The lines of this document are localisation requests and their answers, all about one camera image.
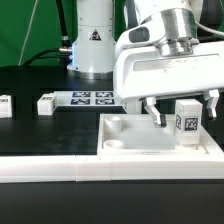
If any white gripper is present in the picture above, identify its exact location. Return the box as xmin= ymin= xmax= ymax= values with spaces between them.
xmin=113 ymin=23 xmax=224 ymax=128

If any white square table top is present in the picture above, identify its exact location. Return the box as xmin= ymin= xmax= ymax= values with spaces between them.
xmin=97 ymin=114 xmax=223 ymax=156

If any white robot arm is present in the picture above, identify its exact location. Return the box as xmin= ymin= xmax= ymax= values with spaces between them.
xmin=68 ymin=0 xmax=224 ymax=127

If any white L-shaped fence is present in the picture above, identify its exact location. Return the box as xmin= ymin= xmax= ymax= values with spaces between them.
xmin=0 ymin=133 xmax=224 ymax=183

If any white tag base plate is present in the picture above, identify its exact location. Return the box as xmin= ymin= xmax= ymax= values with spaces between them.
xmin=54 ymin=91 xmax=119 ymax=107

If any black cable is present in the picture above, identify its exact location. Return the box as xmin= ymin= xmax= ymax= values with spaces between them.
xmin=22 ymin=0 xmax=74 ymax=67

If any thin white cable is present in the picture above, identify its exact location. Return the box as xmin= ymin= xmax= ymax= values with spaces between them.
xmin=18 ymin=0 xmax=40 ymax=67

